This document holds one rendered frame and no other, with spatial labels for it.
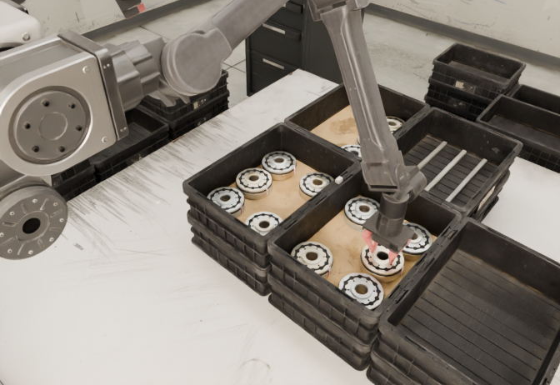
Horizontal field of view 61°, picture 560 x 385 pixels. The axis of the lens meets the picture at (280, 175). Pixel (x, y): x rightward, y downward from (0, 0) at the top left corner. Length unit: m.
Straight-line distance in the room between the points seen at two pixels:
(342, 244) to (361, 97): 0.44
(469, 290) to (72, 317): 0.97
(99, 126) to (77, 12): 3.67
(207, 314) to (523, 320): 0.74
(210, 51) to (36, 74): 0.23
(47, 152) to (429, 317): 0.87
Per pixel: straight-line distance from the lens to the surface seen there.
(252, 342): 1.22
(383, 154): 0.98
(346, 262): 1.21
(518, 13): 4.34
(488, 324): 1.19
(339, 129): 1.63
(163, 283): 1.34
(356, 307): 1.01
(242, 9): 0.75
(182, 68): 0.64
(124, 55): 0.62
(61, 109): 0.57
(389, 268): 1.18
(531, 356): 1.19
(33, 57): 0.61
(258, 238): 1.11
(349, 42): 0.93
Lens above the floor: 1.75
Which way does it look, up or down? 40 degrees down
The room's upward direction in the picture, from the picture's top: 1 degrees clockwise
